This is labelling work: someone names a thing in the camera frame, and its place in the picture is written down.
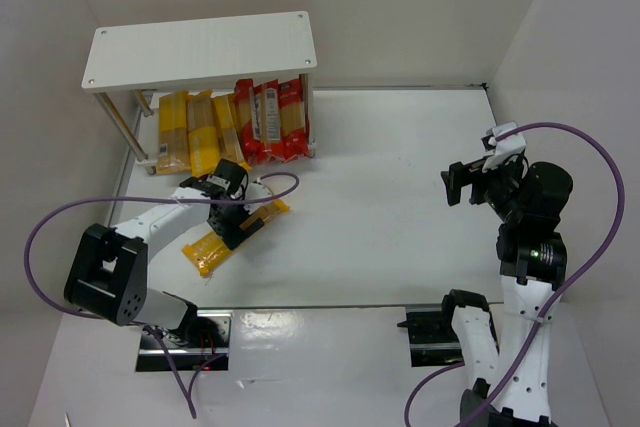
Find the yellow spaghetti bag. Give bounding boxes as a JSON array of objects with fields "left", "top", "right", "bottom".
[
  {"left": 187, "top": 90, "right": 221, "bottom": 177},
  {"left": 156, "top": 90, "right": 191, "bottom": 174},
  {"left": 213, "top": 94, "right": 251, "bottom": 170},
  {"left": 182, "top": 200, "right": 290, "bottom": 277}
]

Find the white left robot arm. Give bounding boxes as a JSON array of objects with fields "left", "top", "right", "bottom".
[{"left": 64, "top": 160, "right": 264, "bottom": 344}]

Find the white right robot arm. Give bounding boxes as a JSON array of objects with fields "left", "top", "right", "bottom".
[{"left": 441, "top": 155, "right": 573, "bottom": 426}]

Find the white two-tier shelf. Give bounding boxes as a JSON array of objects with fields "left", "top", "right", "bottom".
[{"left": 82, "top": 11, "right": 317, "bottom": 174}]

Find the red spaghetti bag middle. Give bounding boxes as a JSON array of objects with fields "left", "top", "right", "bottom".
[{"left": 254, "top": 80, "right": 284, "bottom": 164}]

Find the red spaghetti bag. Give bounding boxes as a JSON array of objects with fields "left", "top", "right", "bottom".
[
  {"left": 278, "top": 78, "right": 310, "bottom": 162},
  {"left": 254, "top": 80, "right": 284, "bottom": 164},
  {"left": 234, "top": 79, "right": 263, "bottom": 166}
]

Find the red spaghetti bag left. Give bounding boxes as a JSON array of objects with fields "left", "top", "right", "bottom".
[{"left": 234, "top": 79, "right": 263, "bottom": 166}]

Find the red spaghetti bag rightmost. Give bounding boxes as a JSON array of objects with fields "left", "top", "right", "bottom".
[{"left": 278, "top": 78, "right": 310, "bottom": 162}]

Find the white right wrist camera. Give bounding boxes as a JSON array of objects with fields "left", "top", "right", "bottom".
[{"left": 482, "top": 122, "right": 526, "bottom": 173}]

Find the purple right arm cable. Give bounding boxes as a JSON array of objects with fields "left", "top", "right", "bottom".
[{"left": 403, "top": 121, "right": 626, "bottom": 427}]

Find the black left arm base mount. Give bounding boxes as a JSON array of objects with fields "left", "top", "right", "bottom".
[{"left": 135, "top": 309, "right": 233, "bottom": 373}]

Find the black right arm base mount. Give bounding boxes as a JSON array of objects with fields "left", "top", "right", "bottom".
[{"left": 397, "top": 305, "right": 463, "bottom": 368}]

